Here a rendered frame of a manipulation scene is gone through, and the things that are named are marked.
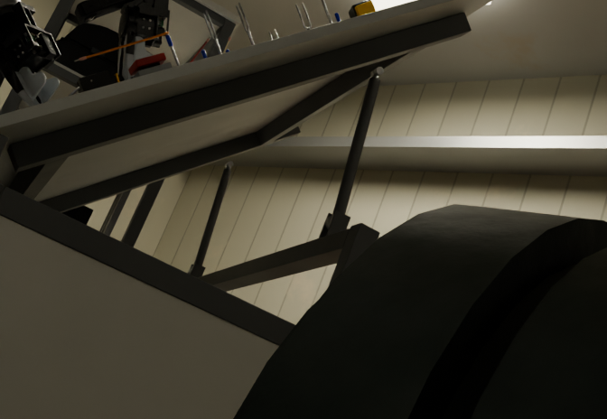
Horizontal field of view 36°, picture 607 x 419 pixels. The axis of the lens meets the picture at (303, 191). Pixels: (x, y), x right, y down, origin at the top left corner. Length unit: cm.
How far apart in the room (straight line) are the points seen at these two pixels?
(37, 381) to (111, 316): 13
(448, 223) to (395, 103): 477
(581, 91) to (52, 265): 355
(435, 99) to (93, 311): 382
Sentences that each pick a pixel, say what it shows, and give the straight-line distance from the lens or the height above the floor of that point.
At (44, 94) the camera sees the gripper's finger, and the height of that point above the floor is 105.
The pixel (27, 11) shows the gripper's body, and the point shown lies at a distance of 182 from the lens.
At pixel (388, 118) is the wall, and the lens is 514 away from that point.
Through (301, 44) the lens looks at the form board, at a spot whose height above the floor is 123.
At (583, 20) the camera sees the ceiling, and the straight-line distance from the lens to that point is 430.
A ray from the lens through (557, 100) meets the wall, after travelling 465.
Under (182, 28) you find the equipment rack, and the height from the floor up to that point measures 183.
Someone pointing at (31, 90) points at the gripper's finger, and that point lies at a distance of 174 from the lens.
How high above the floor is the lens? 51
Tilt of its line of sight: 19 degrees up
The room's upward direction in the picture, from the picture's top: 22 degrees clockwise
